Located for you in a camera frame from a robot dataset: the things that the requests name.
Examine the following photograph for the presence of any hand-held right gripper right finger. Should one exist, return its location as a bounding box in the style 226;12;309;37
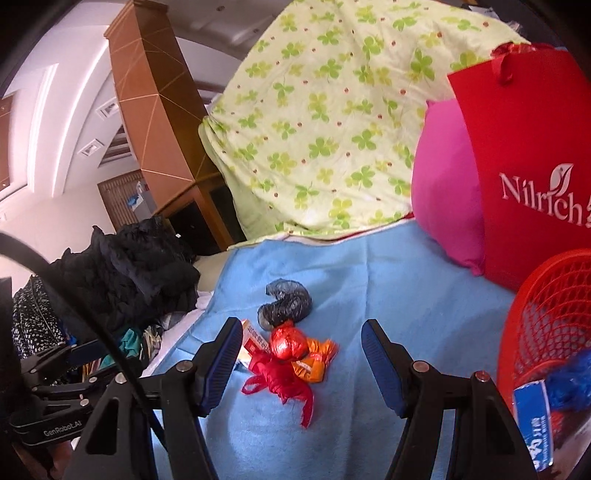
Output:
361;318;541;480

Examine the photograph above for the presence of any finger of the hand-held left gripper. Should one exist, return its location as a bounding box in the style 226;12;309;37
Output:
18;339;102;386
30;369;120;411

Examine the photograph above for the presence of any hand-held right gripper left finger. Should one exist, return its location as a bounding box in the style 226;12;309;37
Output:
68;318;245;480

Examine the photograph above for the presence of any orange plastic bag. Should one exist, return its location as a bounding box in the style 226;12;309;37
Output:
291;338;339;384

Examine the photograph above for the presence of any red plastic bag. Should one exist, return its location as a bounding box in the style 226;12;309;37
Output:
241;320;320;429

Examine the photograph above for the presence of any black plastic bag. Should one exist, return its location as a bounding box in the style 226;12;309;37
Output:
257;279;312;331

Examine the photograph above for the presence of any red plastic basket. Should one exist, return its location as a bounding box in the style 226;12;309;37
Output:
501;249;591;468

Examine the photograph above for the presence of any white and orange medicine box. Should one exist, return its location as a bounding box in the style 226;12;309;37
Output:
233;318;274;371

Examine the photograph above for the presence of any black white patterned cloth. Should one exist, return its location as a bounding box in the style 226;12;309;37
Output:
11;274;70;361

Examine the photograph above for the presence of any teal cloth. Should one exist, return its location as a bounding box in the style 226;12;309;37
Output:
117;330;141;361

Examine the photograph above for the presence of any light blue blanket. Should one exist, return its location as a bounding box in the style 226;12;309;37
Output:
139;219;546;480

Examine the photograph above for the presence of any cream pillow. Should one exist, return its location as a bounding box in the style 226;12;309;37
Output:
191;251;232;296

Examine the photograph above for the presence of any pile of black clothes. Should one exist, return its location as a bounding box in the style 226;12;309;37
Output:
46;217;201;337

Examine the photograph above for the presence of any blue and white carton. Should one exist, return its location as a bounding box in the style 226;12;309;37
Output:
512;381;568;474

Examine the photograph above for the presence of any brown wooden door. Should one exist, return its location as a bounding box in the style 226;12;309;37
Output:
97;170;157;232

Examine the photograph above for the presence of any pink pillow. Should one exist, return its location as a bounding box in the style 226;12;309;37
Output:
411;99;489;278

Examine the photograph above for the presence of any blue plastic bag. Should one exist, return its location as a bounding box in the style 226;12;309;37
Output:
545;353;591;416

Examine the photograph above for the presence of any recessed ceiling light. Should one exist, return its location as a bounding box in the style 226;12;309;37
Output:
95;99;121;121
78;137;105;160

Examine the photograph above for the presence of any ceiling air vent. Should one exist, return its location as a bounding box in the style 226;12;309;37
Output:
99;124;139;165

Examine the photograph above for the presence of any green clover print quilt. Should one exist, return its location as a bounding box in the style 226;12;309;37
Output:
198;0;532;243

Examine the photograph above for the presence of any red shopping bag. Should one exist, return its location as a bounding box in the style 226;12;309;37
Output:
447;42;591;294

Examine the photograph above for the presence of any wooden cabinet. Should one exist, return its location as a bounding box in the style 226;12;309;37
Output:
104;0;246;256

